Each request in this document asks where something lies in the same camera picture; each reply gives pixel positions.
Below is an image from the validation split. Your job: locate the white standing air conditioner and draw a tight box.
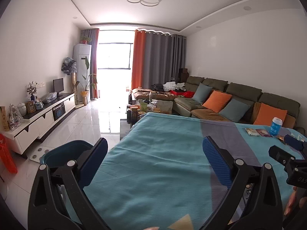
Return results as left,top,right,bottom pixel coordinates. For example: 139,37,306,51
73,44,92,104

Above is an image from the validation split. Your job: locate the small picture frame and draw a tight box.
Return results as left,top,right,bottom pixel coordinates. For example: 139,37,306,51
25,100,36,114

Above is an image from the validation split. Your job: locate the tall leafy floor plant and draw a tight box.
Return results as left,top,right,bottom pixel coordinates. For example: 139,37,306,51
77,56,99,106

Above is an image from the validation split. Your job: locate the grey and orange curtain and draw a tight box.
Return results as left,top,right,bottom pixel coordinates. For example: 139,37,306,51
82,28,100,99

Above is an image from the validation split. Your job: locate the teal plastic bin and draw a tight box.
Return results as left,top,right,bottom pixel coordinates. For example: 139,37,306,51
40,140,95,173

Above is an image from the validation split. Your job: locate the clear plastic bag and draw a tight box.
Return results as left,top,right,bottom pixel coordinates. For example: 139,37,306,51
41,91,58,103

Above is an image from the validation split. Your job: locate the brown sectional sofa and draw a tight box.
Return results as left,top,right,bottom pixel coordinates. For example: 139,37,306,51
130,76,306,135

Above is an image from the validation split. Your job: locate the person's right hand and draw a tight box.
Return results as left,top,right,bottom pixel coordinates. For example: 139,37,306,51
284,190,299,216

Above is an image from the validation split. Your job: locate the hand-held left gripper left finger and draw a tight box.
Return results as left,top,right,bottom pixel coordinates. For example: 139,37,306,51
27,138,108,230

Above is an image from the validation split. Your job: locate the white clothes pile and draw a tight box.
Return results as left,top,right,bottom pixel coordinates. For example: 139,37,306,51
163,82,186,92

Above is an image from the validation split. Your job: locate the cloth covered standing fan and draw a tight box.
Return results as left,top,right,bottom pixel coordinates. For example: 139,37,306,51
61,57,78,103

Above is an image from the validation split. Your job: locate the orange cushion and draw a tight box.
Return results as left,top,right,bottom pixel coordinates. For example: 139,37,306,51
202,90,233,113
253,103,288,127

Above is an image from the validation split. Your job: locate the cluttered coffee table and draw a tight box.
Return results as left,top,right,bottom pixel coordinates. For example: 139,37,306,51
126,98,174,128

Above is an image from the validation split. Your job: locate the window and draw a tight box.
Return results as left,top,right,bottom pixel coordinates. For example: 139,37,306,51
98,43,134,70

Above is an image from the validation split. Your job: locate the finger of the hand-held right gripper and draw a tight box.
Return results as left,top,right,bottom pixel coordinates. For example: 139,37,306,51
284,135,307,151
269,146,296,168

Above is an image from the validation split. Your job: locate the small blue cushion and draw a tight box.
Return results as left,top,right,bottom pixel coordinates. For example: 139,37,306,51
192,83,213,104

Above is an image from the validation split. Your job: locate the white bathroom scale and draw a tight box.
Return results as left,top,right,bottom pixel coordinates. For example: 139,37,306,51
30,146,50,162

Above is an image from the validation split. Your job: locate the large blue cushion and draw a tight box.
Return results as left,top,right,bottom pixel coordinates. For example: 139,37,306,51
219,99,251,122

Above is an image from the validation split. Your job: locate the white tv cabinet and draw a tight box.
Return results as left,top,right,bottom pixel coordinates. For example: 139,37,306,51
2,92,77,160

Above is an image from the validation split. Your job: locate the red cloth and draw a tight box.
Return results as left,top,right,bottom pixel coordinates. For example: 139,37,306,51
177,90,195,99

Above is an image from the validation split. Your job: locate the maroon flat packet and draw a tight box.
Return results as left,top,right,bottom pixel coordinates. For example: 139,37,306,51
255,129,273,138

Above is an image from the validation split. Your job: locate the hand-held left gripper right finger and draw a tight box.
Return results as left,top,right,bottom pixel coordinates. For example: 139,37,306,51
203,136,283,230

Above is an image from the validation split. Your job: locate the white ceramic jar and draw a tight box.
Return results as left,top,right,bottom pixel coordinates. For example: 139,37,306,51
16,102,27,117

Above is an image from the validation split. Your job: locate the brown box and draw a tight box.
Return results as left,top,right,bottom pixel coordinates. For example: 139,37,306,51
179,68,189,83

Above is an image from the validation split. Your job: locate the tall yellow box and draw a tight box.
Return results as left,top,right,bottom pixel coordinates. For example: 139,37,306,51
0,106,9,131

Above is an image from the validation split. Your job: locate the teal printed blanket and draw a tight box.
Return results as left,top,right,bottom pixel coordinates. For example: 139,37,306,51
65,111,307,230

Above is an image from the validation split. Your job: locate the orange plastic bag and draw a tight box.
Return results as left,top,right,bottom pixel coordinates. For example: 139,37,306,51
0,133,18,174

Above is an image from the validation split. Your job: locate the blue vase with branches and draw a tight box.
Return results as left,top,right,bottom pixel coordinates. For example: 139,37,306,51
26,81,39,101

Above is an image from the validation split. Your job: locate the black monitor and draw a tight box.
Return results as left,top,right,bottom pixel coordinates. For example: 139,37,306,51
53,78,65,97

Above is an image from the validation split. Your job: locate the blue and white cup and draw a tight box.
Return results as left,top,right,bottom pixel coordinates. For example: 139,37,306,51
269,117,282,136

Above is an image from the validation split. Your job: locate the glass ship ornament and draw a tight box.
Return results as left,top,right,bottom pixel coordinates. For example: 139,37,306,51
8,103,24,131

